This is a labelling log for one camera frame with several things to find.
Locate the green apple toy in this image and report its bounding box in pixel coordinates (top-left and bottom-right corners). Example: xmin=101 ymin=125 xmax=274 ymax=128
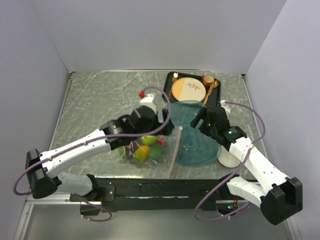
xmin=141 ymin=135 xmax=158 ymax=146

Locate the red chili toy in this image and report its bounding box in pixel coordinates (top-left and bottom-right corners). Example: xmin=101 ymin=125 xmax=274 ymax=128
xmin=157 ymin=136 xmax=167 ymax=147

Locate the red apple toy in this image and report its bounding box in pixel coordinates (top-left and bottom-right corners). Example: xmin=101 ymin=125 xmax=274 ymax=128
xmin=124 ymin=140 xmax=140 ymax=161

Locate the yellow green mango toy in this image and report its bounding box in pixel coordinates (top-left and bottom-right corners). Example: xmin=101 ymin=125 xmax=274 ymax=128
xmin=134 ymin=145 xmax=150 ymax=163

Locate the green bell pepper toy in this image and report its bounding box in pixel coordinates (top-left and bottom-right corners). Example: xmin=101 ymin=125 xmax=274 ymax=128
xmin=148 ymin=143 xmax=165 ymax=164

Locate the clear zip top bag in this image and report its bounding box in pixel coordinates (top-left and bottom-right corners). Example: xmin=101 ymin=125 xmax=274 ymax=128
xmin=117 ymin=125 xmax=183 ymax=179

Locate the green lime toy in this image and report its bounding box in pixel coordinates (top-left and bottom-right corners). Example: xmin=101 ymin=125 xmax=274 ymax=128
xmin=117 ymin=146 xmax=126 ymax=158

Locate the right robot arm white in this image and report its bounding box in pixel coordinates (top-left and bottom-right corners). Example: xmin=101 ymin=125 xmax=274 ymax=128
xmin=190 ymin=102 xmax=303 ymax=225

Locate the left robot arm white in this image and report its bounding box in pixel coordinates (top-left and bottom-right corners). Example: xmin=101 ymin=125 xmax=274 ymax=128
xmin=25 ymin=106 xmax=174 ymax=201

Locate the teal plastic food container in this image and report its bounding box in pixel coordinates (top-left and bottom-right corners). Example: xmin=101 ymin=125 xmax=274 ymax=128
xmin=161 ymin=100 xmax=221 ymax=167

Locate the black serving tray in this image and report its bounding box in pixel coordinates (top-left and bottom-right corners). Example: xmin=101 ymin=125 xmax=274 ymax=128
xmin=163 ymin=71 xmax=221 ymax=108

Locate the cream orange plate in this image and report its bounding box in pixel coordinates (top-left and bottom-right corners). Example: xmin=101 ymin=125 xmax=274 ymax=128
xmin=172 ymin=77 xmax=206 ymax=102

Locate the gold spoon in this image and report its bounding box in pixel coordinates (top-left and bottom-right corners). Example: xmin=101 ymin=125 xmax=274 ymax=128
xmin=202 ymin=80 xmax=220 ymax=105

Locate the orange small cup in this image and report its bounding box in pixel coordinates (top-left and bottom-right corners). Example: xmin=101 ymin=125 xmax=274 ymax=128
xmin=201 ymin=75 xmax=215 ymax=87

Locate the white bowl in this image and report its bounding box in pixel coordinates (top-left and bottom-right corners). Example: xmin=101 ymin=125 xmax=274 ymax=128
xmin=218 ymin=148 xmax=241 ymax=168

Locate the gold fork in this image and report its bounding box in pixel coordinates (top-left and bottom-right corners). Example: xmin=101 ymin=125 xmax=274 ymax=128
xmin=167 ymin=74 xmax=178 ymax=99

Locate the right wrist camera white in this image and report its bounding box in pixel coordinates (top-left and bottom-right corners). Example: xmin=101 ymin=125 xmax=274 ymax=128
xmin=220 ymin=100 xmax=231 ymax=116

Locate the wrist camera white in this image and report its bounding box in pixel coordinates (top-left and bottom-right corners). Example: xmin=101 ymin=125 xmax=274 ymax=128
xmin=220 ymin=100 xmax=231 ymax=116
xmin=139 ymin=91 xmax=158 ymax=113

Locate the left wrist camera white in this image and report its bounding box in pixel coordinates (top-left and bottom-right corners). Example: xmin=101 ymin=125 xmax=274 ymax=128
xmin=139 ymin=91 xmax=158 ymax=113

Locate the black base frame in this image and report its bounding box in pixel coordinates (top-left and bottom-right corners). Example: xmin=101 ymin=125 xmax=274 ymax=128
xmin=84 ymin=178 xmax=220 ymax=212

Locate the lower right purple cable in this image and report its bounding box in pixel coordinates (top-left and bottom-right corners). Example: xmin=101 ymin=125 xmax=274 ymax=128
xmin=217 ymin=197 xmax=251 ymax=221

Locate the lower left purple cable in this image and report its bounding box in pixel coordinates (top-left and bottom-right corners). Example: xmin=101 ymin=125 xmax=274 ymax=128
xmin=72 ymin=193 xmax=112 ymax=223

